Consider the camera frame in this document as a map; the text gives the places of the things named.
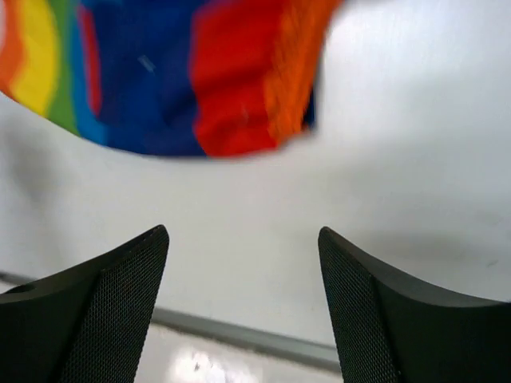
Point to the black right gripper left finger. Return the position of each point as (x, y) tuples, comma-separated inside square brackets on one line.
[(87, 323)]

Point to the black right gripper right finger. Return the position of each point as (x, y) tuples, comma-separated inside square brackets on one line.
[(390, 326)]

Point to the rainbow striped shorts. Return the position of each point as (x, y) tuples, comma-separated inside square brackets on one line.
[(167, 78)]

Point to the aluminium frame rail front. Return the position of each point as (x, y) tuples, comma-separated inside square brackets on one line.
[(292, 349)]

